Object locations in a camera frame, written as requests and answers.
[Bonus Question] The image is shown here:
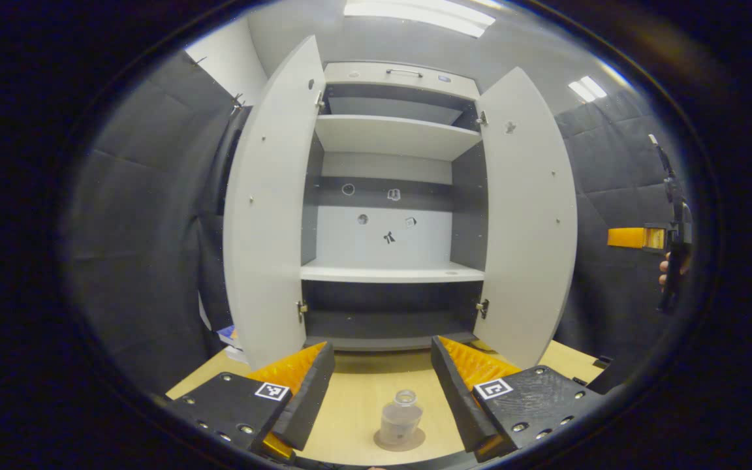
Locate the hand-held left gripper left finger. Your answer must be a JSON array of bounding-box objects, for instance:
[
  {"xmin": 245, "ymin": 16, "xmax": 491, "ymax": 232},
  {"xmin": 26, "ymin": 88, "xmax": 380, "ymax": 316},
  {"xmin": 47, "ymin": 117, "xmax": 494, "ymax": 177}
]
[{"xmin": 166, "ymin": 341, "xmax": 336, "ymax": 461}]

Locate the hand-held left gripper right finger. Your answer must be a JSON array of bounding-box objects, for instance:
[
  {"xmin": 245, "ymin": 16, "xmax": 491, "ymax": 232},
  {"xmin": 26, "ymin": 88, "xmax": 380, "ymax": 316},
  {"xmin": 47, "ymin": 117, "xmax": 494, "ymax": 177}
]
[{"xmin": 430, "ymin": 335, "xmax": 608, "ymax": 463}]

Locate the clear plastic bottle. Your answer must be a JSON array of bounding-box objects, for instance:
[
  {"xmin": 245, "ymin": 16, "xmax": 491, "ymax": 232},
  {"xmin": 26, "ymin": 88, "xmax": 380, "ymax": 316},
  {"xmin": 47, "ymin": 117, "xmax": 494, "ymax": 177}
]
[{"xmin": 379, "ymin": 390, "xmax": 424, "ymax": 447}]

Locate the round brown coaster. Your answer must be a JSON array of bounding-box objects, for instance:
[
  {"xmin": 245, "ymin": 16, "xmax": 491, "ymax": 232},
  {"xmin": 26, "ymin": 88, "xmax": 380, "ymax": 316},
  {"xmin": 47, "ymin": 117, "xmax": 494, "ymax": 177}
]
[{"xmin": 373, "ymin": 428, "xmax": 427, "ymax": 452}]

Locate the grey cabinet door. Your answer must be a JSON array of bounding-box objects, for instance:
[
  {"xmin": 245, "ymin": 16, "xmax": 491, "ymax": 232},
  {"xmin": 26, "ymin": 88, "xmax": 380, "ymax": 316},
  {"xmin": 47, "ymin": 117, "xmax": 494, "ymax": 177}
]
[
  {"xmin": 223, "ymin": 35, "xmax": 326, "ymax": 371},
  {"xmin": 474, "ymin": 67, "xmax": 578, "ymax": 369}
]

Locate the small ceiling light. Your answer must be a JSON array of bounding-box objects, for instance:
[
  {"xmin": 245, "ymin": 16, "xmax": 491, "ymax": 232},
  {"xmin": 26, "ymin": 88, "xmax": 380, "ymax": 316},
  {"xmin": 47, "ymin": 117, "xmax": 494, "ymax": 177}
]
[{"xmin": 568, "ymin": 76, "xmax": 608, "ymax": 104}]

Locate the black backdrop cloth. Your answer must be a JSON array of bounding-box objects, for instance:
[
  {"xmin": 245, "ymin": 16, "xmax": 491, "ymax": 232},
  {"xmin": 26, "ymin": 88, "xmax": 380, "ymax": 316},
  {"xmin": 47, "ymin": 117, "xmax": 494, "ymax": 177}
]
[{"xmin": 63, "ymin": 49, "xmax": 697, "ymax": 399}]

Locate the large ceiling light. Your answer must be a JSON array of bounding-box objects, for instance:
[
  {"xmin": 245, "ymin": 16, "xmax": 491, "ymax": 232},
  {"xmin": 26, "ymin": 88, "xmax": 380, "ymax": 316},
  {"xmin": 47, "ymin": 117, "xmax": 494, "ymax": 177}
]
[{"xmin": 343, "ymin": 0, "xmax": 496, "ymax": 38}]

